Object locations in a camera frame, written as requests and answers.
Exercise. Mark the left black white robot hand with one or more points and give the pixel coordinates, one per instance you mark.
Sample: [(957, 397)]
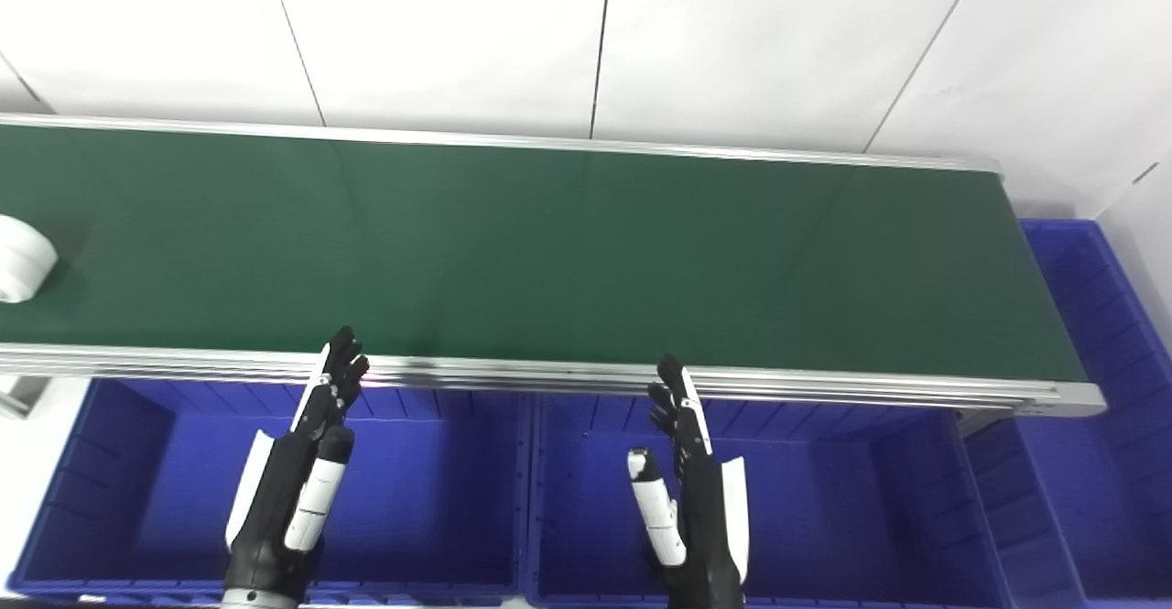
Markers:
[(284, 481)]

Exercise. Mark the white cylindrical plastic part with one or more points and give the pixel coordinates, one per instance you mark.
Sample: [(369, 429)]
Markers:
[(20, 259)]

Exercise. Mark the blue plastic bin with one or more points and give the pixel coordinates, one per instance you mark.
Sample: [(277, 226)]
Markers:
[(430, 490), (1099, 426), (824, 499)]

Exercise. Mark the green conveyor belt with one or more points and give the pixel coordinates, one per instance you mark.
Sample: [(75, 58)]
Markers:
[(549, 375), (586, 252)]

